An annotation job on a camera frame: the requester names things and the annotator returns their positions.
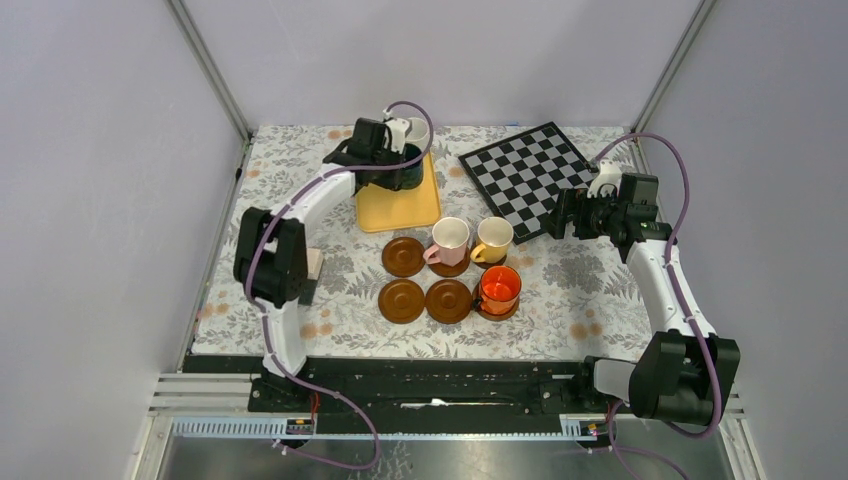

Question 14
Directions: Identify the floral patterned tablecloth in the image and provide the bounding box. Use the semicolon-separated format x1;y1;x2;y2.
190;126;651;360

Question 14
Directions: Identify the grey building block baseplate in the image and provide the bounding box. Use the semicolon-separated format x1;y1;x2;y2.
299;278;318;306

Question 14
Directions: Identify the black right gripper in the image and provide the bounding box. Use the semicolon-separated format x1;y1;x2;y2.
539;187;625;241

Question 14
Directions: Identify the orange cup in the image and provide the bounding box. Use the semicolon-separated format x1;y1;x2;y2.
472;266;522;314

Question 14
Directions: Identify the pink mug front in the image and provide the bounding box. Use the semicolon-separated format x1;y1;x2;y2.
423;217;470;266

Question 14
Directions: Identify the aluminium frame rail left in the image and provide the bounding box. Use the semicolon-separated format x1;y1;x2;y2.
164;0;252;142

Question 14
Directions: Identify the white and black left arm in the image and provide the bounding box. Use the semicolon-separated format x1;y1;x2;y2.
233;115;424;411

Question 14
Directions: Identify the brown coaster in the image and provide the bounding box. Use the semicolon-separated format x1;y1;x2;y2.
425;279;472;324
473;300;520;322
381;237;425;278
377;279;425;324
428;255;471;278

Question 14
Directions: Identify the yellow plastic tray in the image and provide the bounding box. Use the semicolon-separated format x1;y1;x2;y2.
355;154;442;233

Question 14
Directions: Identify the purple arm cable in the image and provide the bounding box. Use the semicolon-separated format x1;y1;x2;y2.
243;100;436;472
589;133;723;480

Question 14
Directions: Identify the black and white chessboard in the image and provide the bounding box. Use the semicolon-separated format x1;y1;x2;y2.
459;122;598;245

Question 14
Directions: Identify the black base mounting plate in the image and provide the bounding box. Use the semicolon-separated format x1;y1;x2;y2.
182;355;614;436

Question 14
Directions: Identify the aluminium frame rail right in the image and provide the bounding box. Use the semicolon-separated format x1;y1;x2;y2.
630;0;718;132

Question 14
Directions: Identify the beige building block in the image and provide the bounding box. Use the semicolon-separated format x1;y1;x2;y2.
306;248;324;281

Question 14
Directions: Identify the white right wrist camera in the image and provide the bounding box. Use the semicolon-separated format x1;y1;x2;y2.
587;160;623;198

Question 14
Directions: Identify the aluminium frame rail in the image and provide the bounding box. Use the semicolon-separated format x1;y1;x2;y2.
164;0;252;142
630;0;718;132

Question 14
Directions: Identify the dark walnut wooden coaster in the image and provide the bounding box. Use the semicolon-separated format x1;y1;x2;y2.
471;255;508;269

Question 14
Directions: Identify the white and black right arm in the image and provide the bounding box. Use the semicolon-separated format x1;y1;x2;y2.
545;173;740;436

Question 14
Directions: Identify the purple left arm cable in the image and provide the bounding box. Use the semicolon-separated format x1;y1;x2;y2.
243;100;436;472

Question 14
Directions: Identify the white mug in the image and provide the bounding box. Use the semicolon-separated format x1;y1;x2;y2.
405;117;431;152

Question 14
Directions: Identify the dark green mug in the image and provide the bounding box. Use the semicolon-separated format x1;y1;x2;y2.
392;143;423;191

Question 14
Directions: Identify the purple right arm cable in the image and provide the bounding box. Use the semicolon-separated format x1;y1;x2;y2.
589;133;723;480

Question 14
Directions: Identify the cream yellow mug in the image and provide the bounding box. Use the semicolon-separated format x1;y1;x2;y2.
471;217;514;264

